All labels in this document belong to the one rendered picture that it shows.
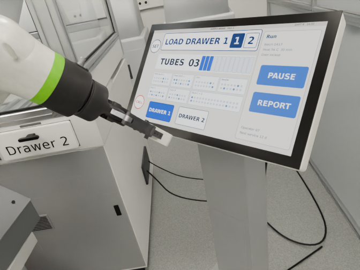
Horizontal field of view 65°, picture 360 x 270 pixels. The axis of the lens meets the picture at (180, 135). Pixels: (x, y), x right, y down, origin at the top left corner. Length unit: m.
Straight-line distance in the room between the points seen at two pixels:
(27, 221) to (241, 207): 0.61
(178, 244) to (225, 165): 0.98
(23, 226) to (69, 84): 0.51
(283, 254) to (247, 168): 0.91
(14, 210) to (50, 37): 0.53
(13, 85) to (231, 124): 0.42
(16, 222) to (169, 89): 0.53
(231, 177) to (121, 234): 0.74
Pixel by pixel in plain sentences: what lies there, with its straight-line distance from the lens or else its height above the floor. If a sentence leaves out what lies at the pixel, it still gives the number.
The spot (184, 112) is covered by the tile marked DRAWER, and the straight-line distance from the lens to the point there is 0.71.
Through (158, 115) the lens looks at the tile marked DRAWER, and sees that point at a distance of 0.76.
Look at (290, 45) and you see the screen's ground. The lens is 0.64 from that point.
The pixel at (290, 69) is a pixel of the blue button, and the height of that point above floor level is 1.11.
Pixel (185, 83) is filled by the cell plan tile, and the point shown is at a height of 1.07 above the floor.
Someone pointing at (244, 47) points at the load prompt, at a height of 1.14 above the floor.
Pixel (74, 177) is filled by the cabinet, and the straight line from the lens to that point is 1.24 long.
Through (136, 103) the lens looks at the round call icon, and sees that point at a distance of 0.84.
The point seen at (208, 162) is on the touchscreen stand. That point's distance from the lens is 0.85.
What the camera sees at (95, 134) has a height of 0.85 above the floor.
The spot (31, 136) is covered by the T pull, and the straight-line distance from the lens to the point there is 1.13.
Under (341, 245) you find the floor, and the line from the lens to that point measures 1.73.
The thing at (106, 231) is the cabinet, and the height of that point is 0.36.
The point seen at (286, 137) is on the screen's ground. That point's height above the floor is 1.00.
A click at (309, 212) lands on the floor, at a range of 1.86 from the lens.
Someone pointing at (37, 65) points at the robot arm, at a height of 1.23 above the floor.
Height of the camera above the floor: 1.30
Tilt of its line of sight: 28 degrees down
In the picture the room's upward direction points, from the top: 11 degrees counter-clockwise
